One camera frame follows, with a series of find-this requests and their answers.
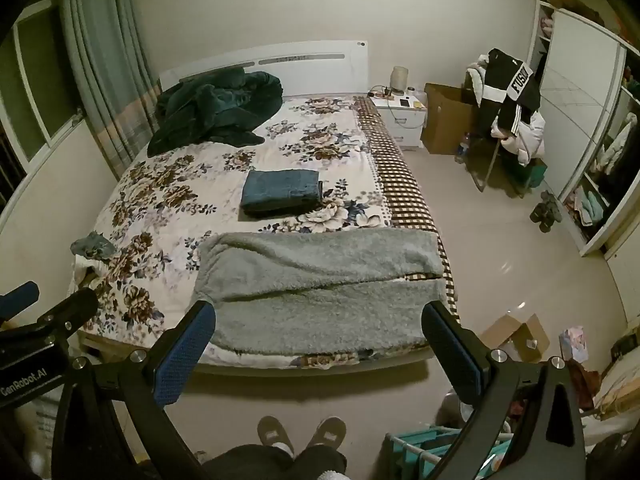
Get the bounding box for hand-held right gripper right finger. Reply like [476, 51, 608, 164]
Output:
[421, 301, 587, 480]

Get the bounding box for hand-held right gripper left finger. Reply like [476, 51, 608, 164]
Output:
[52, 300, 217, 480]

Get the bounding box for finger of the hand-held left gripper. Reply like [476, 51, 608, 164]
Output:
[30, 287, 99, 339]
[0, 281, 40, 319]

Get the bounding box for grey fluffy blanket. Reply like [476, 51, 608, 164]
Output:
[190, 230, 448, 357]

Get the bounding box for flattened cardboard box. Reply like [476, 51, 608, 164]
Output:
[479, 312, 551, 364]

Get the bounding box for small grey blue cloth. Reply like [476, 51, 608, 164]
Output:
[70, 232, 116, 261]

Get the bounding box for teal plastic rack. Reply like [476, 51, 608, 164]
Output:
[384, 426, 512, 480]

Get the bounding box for person's grey slipper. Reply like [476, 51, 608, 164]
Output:
[257, 415, 294, 454]
[304, 416, 347, 454]

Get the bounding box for pink printed bag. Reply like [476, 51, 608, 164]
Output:
[559, 326, 589, 361]

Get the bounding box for brown cloth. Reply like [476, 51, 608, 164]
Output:
[567, 360, 601, 409]

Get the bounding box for person's dark trousers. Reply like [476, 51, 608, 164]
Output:
[199, 442, 349, 480]

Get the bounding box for brown checkered mattress cover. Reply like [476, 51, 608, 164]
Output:
[354, 95, 460, 319]

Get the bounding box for white wardrobe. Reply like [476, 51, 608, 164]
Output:
[529, 0, 640, 261]

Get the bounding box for folded teal cloth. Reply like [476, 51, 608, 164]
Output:
[240, 170, 325, 219]

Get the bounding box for green storage box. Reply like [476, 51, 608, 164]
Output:
[500, 157, 549, 192]

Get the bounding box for teal folded clothes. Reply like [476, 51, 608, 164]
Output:
[579, 194, 604, 224]

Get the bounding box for brown cardboard box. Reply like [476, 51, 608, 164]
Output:
[421, 82, 479, 156]

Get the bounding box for white nightstand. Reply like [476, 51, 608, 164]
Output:
[369, 91, 429, 149]

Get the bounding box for white framed window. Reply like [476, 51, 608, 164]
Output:
[0, 0, 84, 201]

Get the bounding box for dark green blanket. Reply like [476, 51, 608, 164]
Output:
[146, 70, 285, 157]

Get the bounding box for striped grey curtain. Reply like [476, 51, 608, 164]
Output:
[57, 0, 166, 181]

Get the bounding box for black and white jacket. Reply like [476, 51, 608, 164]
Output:
[475, 48, 542, 137]

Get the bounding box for white sliding wardrobe door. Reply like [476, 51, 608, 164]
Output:
[540, 7, 627, 202]

